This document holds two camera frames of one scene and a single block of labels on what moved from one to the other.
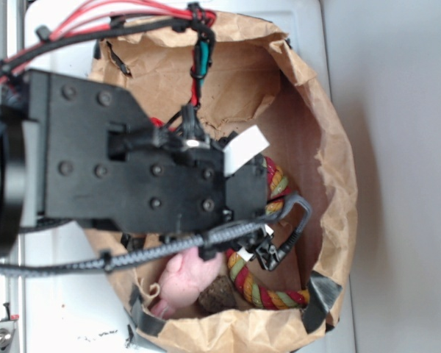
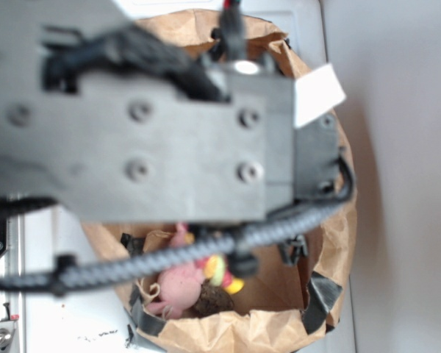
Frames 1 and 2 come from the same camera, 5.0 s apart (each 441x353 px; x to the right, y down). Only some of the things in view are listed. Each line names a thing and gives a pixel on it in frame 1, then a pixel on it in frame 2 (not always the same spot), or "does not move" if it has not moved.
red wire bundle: (198, 19) → (231, 4)
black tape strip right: (323, 293) does not move
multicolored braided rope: (242, 276) → (214, 268)
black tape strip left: (143, 321) does not move
